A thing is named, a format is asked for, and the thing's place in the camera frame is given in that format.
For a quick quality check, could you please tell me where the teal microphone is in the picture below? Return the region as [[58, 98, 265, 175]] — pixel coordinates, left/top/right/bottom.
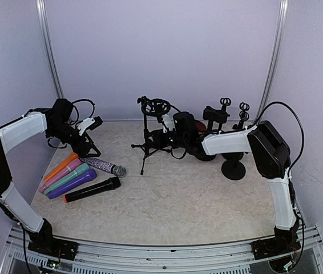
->
[[43, 163, 90, 195]]

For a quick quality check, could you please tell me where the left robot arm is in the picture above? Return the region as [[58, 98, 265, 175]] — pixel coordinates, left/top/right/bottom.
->
[[0, 99, 103, 261]]

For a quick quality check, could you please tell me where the black camera cable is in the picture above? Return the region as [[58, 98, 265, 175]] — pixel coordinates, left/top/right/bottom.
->
[[257, 100, 306, 172]]

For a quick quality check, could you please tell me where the left aluminium frame post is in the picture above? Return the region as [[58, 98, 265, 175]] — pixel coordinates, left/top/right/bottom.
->
[[36, 0, 64, 98]]

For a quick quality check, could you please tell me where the aluminium corner frame post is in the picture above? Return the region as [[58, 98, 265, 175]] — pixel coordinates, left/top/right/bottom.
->
[[255, 0, 289, 121]]

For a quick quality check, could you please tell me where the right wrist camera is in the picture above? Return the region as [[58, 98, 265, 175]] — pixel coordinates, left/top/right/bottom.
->
[[161, 114, 175, 133]]

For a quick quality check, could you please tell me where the black desk stand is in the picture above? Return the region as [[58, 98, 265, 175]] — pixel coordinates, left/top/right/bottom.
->
[[220, 98, 231, 116]]

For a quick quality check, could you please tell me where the black tripod microphone stand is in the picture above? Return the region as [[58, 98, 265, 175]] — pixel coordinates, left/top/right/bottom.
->
[[131, 96, 171, 175]]

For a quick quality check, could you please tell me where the red patterned coaster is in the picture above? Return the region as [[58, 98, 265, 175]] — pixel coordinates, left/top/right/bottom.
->
[[195, 120, 207, 132]]

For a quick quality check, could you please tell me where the orange microphone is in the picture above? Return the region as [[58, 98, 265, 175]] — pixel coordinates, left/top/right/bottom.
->
[[43, 152, 79, 182]]

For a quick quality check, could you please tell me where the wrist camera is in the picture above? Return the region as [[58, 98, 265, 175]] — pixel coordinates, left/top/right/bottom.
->
[[161, 114, 175, 133], [75, 116, 103, 136]]

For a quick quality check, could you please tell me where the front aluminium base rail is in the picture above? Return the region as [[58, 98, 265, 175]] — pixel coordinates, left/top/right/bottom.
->
[[0, 228, 323, 274]]

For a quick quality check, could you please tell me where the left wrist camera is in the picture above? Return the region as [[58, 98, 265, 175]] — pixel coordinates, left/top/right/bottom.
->
[[75, 116, 103, 136]]

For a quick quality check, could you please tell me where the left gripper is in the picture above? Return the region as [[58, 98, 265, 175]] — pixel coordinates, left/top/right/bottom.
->
[[47, 122, 101, 158]]

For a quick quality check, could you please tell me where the pink microphone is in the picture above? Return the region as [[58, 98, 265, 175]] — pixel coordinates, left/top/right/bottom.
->
[[38, 158, 82, 193]]

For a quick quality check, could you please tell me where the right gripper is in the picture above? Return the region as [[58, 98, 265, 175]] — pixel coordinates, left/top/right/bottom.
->
[[144, 128, 188, 148]]

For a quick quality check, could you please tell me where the purple microphone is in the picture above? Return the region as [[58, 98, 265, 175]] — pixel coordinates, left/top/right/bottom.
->
[[46, 168, 97, 199]]

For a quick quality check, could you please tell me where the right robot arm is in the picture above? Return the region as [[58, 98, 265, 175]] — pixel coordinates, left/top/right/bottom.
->
[[144, 112, 301, 259]]

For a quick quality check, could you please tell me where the glitter microphone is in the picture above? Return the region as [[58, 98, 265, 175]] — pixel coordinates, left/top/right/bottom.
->
[[79, 158, 127, 178]]

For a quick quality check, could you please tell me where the black microphone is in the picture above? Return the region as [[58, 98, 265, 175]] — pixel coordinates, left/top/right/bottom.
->
[[63, 177, 121, 203]]

